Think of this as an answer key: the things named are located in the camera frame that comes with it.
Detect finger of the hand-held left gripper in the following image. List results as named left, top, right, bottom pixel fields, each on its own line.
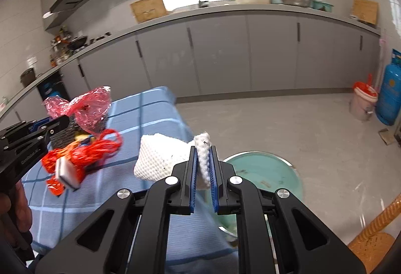
left=3, top=115, right=70, bottom=153
left=0, top=118, right=51, bottom=140

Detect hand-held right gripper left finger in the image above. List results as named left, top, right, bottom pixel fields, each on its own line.
left=33, top=145, right=201, bottom=274

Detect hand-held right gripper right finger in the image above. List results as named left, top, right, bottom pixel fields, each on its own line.
left=209, top=145, right=367, bottom=274

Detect black mesh sleeve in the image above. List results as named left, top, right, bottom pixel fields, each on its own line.
left=50, top=114, right=109, bottom=149

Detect yellow sponge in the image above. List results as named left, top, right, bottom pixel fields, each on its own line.
left=73, top=131, right=94, bottom=143

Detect white foam net sleeve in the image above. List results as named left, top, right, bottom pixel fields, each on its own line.
left=134, top=132, right=212, bottom=190

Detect white grey sponge block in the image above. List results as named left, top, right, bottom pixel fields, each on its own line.
left=55, top=156, right=82, bottom=191

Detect red mesh net bag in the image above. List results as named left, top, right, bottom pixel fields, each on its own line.
left=42, top=128, right=123, bottom=196

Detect red plastic bag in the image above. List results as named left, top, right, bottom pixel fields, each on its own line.
left=42, top=86, right=112, bottom=137

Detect green round basin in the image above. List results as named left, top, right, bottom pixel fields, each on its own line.
left=204, top=151, right=304, bottom=240

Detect person's left hand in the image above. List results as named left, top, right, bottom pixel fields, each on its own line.
left=0, top=181, right=32, bottom=232

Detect blue gas cylinder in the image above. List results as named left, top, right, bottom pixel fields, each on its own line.
left=41, top=80, right=63, bottom=102
left=376, top=48, right=401, bottom=126

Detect black pot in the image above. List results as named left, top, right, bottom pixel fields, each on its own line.
left=20, top=68, right=35, bottom=88

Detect blue checked tablecloth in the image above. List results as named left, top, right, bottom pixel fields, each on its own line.
left=19, top=86, right=239, bottom=274

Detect spice rack with bottles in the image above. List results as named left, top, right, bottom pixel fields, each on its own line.
left=48, top=26, right=71, bottom=66

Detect black wok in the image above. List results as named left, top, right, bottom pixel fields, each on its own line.
left=67, top=36, right=88, bottom=49

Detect dark stove burners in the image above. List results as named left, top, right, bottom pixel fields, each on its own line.
left=89, top=31, right=113, bottom=43

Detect grey kitchen counter cabinets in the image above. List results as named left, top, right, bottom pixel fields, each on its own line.
left=0, top=6, right=381, bottom=124

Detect large wooden cutting board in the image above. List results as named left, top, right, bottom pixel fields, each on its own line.
left=130, top=0, right=169, bottom=23

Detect white bucket with red liner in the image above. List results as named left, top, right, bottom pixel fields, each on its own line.
left=349, top=73, right=379, bottom=122

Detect cardboard scrap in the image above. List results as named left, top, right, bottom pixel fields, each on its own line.
left=378, top=128, right=396, bottom=145

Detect metal bowl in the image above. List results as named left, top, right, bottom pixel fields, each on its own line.
left=280, top=0, right=314, bottom=8

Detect teal plastic tray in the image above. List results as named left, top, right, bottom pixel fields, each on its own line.
left=313, top=0, right=334, bottom=13

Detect small wooden cutting board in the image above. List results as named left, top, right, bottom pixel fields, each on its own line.
left=351, top=0, right=379, bottom=25

